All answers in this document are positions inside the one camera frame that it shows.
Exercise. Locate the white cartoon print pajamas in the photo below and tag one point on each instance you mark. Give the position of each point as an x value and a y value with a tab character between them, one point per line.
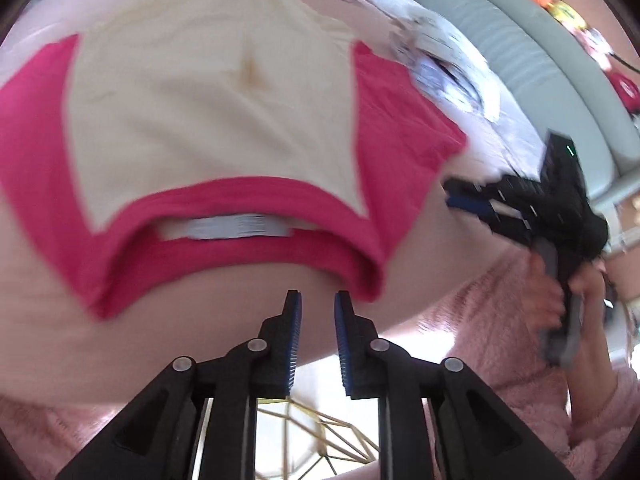
450	60

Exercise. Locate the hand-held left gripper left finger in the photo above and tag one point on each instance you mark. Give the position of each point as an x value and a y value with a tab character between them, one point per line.
295	330

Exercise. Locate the white cat plush toy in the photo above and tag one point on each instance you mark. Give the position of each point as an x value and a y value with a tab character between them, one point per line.
595	45

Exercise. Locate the cream shirt with magenta sleeves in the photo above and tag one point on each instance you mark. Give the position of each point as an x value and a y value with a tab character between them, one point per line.
200	110

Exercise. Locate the pale waffle-textured pillow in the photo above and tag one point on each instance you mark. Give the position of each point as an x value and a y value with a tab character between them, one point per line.
505	145

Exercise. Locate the person's right hand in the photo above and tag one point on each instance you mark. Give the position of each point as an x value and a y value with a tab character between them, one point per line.
542	305

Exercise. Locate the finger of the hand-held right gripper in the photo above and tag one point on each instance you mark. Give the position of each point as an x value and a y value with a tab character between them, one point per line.
515	230
470	202

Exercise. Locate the yellow square plush toy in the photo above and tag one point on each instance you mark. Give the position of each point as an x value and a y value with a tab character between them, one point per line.
565	15

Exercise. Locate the red plush toy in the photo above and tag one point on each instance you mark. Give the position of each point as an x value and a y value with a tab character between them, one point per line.
625	90

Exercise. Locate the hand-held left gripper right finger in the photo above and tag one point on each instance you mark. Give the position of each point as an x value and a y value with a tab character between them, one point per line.
342	340

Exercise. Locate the grey padded headboard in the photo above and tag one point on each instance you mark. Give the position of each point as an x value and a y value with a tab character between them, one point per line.
525	60

